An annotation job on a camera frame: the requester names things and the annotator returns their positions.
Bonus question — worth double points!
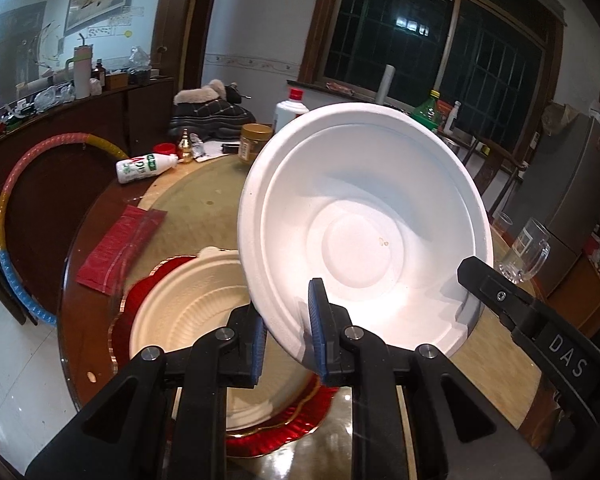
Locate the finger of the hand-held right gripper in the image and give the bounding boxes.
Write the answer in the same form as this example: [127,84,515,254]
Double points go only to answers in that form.
[456,256,538,333]

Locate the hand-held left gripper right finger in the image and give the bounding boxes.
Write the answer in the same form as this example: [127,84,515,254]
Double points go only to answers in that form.
[307,277,552,480]

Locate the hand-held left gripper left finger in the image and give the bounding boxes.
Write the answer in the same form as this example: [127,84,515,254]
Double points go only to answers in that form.
[25,302,269,480]

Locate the beige plastic bowl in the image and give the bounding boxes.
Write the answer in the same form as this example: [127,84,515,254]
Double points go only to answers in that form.
[128,245,303,434]

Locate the red gold-rimmed plate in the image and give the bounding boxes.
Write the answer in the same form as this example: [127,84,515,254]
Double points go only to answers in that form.
[107,255,339,459]

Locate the white foam bowl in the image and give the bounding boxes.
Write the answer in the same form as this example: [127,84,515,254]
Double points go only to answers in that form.
[237,102,495,377]

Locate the glass mug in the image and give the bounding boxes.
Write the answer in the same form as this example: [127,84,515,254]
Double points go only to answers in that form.
[499,217,552,284]

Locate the clear drinking glass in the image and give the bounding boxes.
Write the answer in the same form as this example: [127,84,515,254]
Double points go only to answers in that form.
[490,211,515,242]

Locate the grey refrigerator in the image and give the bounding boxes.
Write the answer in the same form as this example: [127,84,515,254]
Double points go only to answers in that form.
[501,109,600,302]

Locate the wooden armchair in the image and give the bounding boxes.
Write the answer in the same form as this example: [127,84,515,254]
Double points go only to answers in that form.
[461,134,532,217]

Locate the red foil packet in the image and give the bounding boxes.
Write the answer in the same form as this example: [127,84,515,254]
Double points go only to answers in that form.
[76,204,167,295]

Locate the small white bottle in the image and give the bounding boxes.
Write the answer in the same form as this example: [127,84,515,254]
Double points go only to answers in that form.
[444,100,464,134]

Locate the green plastic bottle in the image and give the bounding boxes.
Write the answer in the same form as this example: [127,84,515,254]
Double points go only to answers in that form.
[412,89,441,134]

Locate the white paper sheet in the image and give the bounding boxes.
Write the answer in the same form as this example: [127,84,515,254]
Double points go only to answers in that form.
[194,137,242,162]

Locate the peanut butter jar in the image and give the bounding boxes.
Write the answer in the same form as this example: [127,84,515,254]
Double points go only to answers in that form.
[238,123,274,164]

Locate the small gold bottle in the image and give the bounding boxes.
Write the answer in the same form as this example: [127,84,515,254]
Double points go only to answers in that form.
[177,128,194,164]

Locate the white milk drink bottle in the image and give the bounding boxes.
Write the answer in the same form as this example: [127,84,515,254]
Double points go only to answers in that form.
[115,152,177,185]

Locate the white liquor bottle red cap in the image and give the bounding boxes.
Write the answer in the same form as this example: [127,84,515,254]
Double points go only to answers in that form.
[272,87,310,134]

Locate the white paper roll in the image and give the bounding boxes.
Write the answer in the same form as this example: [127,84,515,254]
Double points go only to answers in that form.
[377,63,397,106]

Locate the black fur-lined boots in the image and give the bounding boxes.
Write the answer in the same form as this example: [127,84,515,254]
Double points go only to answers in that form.
[169,79,254,139]

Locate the wooden sideboard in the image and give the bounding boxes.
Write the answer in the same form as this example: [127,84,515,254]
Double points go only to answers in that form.
[0,77,176,211]

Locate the dark window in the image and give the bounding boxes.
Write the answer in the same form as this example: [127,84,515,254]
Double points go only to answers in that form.
[300,0,567,122]

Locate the multicoloured hula hoop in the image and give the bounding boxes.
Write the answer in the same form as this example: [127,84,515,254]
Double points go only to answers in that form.
[0,132,130,327]

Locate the clear plastic bag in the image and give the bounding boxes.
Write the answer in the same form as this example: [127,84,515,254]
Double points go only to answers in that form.
[32,84,76,113]

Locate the white tumbler with straw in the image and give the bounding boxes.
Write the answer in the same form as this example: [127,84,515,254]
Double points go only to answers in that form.
[64,34,94,100]

